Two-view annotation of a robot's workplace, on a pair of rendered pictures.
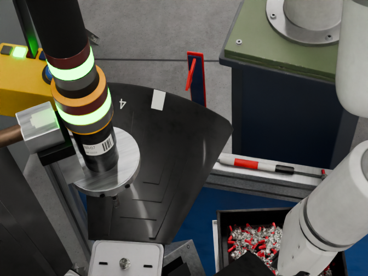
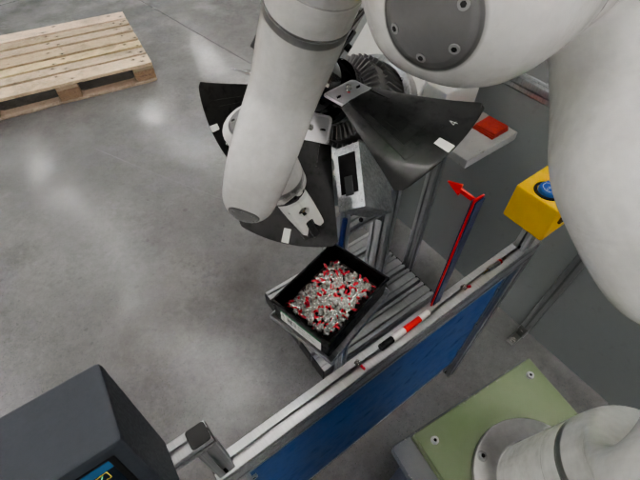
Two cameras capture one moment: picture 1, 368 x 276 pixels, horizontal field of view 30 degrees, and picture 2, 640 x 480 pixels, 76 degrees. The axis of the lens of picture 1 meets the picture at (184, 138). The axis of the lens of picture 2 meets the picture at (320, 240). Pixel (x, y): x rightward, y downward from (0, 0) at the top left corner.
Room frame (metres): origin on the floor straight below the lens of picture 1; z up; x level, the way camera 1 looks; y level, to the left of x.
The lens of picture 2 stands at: (0.73, -0.56, 1.66)
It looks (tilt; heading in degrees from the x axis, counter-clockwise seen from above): 51 degrees down; 126
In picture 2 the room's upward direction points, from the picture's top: straight up
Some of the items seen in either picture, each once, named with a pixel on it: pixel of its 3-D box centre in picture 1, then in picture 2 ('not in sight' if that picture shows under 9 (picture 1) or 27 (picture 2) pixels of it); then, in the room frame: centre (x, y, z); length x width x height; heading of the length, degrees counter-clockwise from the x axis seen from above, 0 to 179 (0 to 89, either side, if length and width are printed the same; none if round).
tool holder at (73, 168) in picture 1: (84, 139); not in sight; (0.33, 0.09, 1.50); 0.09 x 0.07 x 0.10; 107
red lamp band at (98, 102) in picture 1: (79, 88); not in sight; (0.33, 0.08, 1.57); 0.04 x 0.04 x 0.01
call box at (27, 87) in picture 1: (40, 86); (550, 199); (0.76, 0.25, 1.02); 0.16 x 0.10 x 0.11; 72
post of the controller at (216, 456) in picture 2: not in sight; (211, 451); (0.51, -0.54, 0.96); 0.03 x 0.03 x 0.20; 72
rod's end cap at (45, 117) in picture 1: (45, 122); not in sight; (0.32, 0.11, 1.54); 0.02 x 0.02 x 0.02; 17
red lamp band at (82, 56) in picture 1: (66, 45); not in sight; (0.33, 0.08, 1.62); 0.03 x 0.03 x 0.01
